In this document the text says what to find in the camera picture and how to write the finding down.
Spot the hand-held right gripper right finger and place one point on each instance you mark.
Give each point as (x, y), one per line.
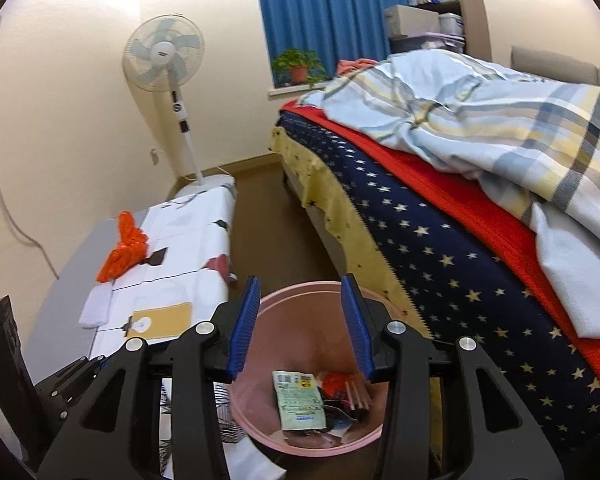
(355, 325)

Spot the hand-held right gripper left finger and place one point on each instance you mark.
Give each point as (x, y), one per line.
(245, 320)

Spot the pink plastic bin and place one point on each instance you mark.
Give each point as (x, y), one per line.
(300, 302)

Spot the red plastic wrapper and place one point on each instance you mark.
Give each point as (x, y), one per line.
(336, 385)

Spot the black monitor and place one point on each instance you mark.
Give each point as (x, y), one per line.
(2, 360)

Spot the green white packet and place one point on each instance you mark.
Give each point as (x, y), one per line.
(300, 400)

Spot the white folded tissue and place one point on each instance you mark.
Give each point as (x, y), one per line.
(96, 306)

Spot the star-patterned navy bed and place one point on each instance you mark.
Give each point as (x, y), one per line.
(455, 280)

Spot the orange mesh bag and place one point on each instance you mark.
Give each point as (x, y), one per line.
(125, 250)

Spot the red blanket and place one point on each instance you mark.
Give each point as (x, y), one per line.
(455, 190)

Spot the white fan plug outlet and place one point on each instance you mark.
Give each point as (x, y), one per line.
(155, 156)

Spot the white window sill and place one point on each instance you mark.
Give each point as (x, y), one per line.
(292, 91)

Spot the plaid blanket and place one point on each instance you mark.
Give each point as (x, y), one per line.
(480, 115)

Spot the pink cloth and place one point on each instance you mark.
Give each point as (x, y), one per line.
(355, 66)

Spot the potted green plant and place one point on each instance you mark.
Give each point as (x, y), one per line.
(297, 66)

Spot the white standing fan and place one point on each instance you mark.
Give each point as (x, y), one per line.
(162, 51)

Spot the purple-lid storage bin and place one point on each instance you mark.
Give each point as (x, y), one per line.
(425, 45)

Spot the white storage box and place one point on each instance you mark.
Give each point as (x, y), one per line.
(410, 20)

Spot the small clear storage bin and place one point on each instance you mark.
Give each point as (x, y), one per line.
(451, 24)

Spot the blue curtain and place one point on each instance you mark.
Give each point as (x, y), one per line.
(330, 10)

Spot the beige headboard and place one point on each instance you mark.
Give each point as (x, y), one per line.
(550, 62)

